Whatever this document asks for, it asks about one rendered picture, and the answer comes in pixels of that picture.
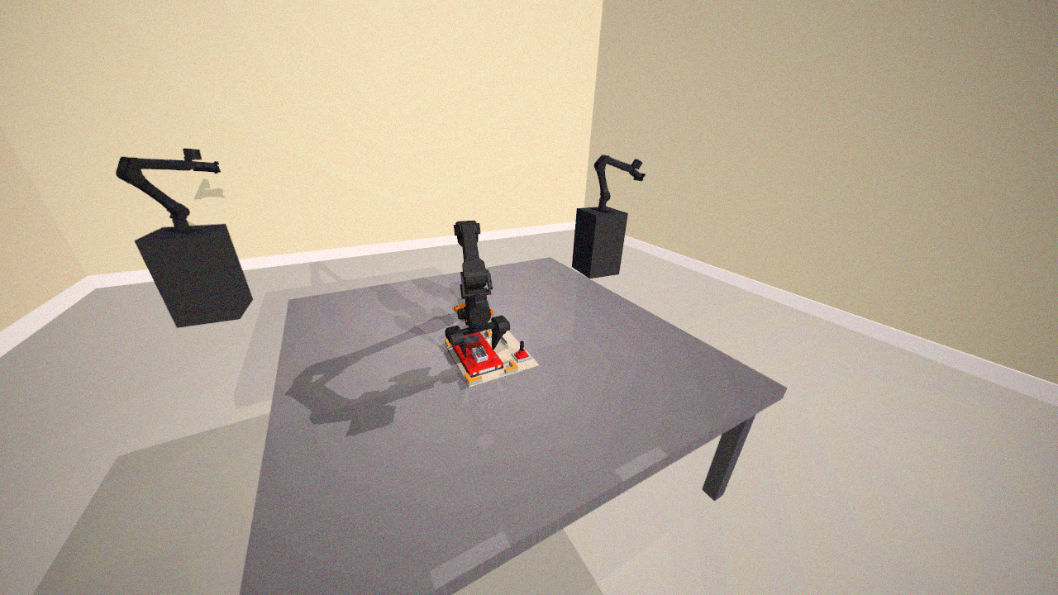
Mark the red car body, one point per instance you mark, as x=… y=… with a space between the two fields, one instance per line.
x=471 y=366

